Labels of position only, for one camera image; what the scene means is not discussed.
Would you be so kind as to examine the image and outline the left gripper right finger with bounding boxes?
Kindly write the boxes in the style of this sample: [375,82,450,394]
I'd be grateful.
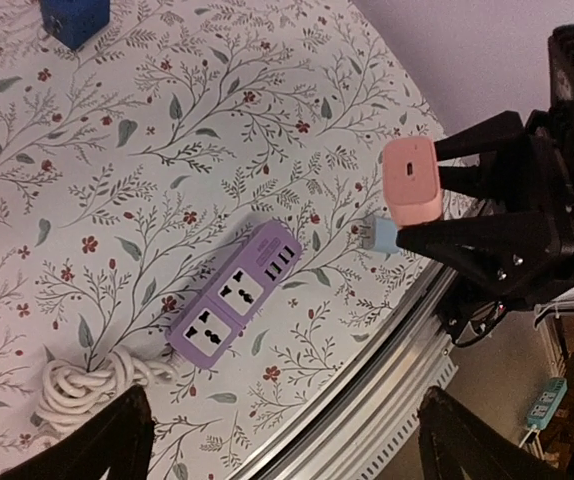
[418,386,566,480]

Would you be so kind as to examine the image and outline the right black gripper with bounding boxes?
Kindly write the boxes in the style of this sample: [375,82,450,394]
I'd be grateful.
[396,110,574,310]

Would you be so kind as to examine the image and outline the pink plug adapter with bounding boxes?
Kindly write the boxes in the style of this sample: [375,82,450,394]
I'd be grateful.
[382,136,443,229]

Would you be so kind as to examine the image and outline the purple power strip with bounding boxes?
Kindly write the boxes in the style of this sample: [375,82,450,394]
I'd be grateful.
[167,220,302,369]

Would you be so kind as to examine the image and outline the light blue plug adapter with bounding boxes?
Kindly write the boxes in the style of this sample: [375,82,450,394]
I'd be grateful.
[360,215,399,254]

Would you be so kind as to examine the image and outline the white coiled power cord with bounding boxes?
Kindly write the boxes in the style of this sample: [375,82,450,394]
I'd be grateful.
[30,347,181,444]

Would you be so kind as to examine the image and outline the aluminium front rail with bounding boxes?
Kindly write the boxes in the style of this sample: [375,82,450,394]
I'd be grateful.
[231,262,458,479]

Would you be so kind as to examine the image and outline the floral patterned table mat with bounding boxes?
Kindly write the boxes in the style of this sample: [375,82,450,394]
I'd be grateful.
[0,1,443,479]

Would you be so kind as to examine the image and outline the teal power strip background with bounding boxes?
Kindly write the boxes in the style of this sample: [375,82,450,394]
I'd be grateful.
[526,377,568,431]

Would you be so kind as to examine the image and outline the dark blue cube socket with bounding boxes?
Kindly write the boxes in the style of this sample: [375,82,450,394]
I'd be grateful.
[39,0,110,51]

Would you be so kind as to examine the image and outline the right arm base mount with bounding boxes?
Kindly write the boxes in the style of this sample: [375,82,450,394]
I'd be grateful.
[436,277,508,348]

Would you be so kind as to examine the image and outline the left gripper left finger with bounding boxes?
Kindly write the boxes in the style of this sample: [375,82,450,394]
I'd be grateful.
[0,385,155,480]

